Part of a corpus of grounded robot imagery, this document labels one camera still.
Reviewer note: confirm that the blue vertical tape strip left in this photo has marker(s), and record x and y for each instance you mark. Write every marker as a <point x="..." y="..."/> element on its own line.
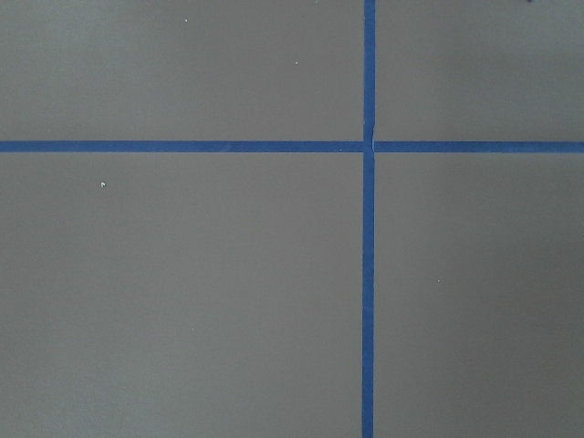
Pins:
<point x="368" y="219"/>

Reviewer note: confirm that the blue horizontal tape strip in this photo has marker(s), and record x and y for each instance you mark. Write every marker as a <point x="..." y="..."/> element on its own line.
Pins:
<point x="297" y="146"/>

